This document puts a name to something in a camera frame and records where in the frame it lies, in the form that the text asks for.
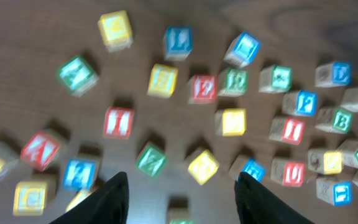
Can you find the yellow centre block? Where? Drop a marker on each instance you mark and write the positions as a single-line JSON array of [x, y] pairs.
[[230, 122]]

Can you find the green Z block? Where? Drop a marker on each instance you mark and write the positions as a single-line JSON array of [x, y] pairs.
[[151, 160]]

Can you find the blue P block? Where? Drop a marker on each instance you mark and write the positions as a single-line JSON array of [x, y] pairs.
[[300, 103]]

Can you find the red E block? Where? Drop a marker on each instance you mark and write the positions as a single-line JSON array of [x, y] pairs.
[[203, 89]]

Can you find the blue H block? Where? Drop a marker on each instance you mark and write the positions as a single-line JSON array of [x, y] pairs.
[[248, 165]]

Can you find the green J block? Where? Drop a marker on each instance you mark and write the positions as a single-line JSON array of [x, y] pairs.
[[349, 150]]

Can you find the green N block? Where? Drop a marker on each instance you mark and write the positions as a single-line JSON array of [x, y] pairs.
[[179, 216]]

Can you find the green B block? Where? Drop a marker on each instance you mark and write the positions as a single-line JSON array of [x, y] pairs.
[[334, 119]]

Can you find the yellow block top left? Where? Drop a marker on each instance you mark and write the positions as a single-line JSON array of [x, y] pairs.
[[116, 31]]

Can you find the blue T block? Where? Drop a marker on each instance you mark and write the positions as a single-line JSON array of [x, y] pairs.
[[333, 191]]

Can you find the yellow C block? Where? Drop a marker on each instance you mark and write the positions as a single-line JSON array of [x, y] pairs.
[[33, 195]]

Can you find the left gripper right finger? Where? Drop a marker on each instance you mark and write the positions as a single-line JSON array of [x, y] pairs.
[[257, 205]]

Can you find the yellow block near J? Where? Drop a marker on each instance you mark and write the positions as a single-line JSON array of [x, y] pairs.
[[324, 161]]

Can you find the green L block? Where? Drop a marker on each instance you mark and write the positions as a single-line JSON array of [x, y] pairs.
[[77, 76]]

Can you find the red I block left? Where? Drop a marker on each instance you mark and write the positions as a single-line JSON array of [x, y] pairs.
[[118, 123]]

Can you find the green R block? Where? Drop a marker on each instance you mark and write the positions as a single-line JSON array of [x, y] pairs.
[[232, 82]]

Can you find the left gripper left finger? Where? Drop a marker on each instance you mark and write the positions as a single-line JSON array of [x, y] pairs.
[[107, 205]]

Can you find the yellow S block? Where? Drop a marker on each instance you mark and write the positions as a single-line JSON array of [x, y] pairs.
[[162, 81]]

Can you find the blue 2 block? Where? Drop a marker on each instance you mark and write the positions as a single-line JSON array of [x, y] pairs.
[[81, 172]]

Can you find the blue D block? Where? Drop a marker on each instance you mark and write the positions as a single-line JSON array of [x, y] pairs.
[[333, 74]]

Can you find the blue tilted L block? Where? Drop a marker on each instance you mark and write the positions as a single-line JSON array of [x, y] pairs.
[[242, 50]]

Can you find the yellow tilted O block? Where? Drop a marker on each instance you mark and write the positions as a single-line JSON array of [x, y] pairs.
[[201, 165]]

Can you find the red A block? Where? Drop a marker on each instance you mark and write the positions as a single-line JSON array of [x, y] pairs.
[[43, 149]]

